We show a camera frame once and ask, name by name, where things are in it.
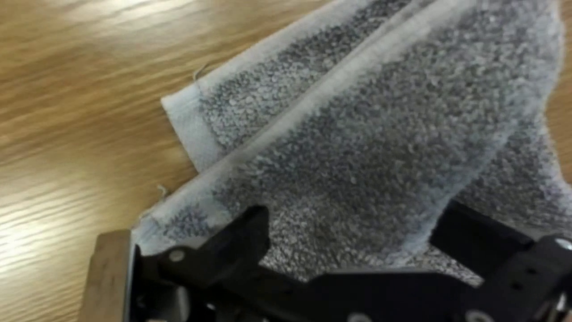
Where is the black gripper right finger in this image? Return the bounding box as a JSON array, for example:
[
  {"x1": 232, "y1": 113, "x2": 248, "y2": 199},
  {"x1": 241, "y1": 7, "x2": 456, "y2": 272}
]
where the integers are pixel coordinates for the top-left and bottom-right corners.
[{"x1": 427, "y1": 200, "x2": 572, "y2": 322}]

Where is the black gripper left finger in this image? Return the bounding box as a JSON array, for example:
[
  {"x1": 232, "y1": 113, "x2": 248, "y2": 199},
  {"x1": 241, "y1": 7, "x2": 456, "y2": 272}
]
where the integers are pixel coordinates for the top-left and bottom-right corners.
[{"x1": 132, "y1": 204, "x2": 313, "y2": 322}]

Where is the grey towel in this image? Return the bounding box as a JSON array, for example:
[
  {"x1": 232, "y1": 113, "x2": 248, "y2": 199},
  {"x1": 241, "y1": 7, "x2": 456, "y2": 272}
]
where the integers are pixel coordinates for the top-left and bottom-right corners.
[{"x1": 130, "y1": 0, "x2": 572, "y2": 290}]

